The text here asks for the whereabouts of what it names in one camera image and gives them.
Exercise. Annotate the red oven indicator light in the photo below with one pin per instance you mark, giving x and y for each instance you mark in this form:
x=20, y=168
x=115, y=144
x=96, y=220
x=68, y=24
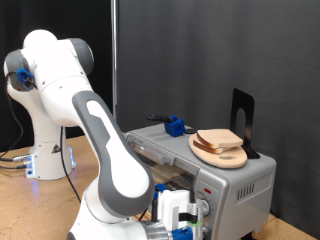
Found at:
x=207, y=191

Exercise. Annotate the metal spatula with blue block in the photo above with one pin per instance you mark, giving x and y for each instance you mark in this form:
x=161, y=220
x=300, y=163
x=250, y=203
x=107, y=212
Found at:
x=173, y=127

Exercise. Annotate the vertical metal pole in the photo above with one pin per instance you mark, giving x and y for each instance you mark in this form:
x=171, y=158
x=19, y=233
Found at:
x=114, y=50

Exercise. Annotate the dark grey backdrop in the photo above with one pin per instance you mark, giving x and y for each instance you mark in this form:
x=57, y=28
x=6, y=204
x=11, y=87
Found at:
x=216, y=50

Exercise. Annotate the black curtain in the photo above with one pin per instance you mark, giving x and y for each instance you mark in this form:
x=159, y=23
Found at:
x=93, y=16

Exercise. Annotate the round wooden board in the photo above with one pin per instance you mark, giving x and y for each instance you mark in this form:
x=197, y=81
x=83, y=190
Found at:
x=226, y=160

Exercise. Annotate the silver oven knob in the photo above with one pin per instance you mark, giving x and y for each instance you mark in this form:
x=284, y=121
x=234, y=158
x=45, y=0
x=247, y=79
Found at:
x=206, y=207

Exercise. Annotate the silver toaster oven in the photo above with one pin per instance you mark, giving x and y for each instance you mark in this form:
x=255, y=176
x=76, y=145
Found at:
x=233, y=173

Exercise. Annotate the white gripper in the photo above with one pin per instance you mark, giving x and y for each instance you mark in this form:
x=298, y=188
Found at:
x=170, y=206

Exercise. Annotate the glass oven door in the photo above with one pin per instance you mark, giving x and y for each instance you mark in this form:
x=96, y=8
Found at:
x=160, y=155

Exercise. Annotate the black metal bookend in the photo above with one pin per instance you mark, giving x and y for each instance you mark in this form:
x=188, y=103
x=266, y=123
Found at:
x=248, y=103

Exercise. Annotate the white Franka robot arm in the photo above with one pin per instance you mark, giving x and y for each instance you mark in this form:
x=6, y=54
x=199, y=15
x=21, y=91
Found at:
x=113, y=156

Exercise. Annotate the tan bread slice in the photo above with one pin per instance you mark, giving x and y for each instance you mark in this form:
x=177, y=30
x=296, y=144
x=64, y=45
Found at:
x=220, y=137

